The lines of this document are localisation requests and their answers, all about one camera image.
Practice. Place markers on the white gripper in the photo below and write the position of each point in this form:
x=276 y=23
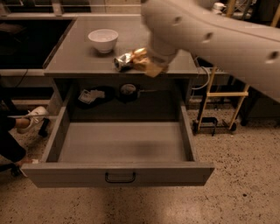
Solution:
x=160 y=59

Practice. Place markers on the crushed orange can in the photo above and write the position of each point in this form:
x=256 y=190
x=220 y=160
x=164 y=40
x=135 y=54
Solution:
x=140 y=59

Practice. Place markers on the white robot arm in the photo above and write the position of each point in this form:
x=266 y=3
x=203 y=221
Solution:
x=250 y=52

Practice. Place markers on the crushed blue silver can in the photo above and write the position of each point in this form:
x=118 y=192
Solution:
x=123 y=62

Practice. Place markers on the grey counter cabinet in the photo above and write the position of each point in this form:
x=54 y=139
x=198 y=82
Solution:
x=77 y=65

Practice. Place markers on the grey open drawer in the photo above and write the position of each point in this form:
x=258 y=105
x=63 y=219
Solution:
x=78 y=154

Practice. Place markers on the black tape roll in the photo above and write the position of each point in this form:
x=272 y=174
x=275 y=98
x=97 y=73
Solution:
x=128 y=92

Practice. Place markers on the white ceramic bowl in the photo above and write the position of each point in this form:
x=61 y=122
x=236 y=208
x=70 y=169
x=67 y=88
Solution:
x=103 y=40

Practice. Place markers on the black pouch with tag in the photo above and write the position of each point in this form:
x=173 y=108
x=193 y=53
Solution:
x=89 y=98

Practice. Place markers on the yellow hand truck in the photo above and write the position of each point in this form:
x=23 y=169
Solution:
x=244 y=102

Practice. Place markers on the white power plug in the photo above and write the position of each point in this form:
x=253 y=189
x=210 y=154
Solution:
x=218 y=8

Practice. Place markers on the white sneaker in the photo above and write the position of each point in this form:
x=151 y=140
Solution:
x=33 y=118

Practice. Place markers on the person in black clothes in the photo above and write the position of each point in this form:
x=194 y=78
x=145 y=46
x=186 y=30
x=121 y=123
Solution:
x=9 y=147

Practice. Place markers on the black drawer handle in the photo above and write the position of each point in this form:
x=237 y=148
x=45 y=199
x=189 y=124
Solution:
x=120 y=178

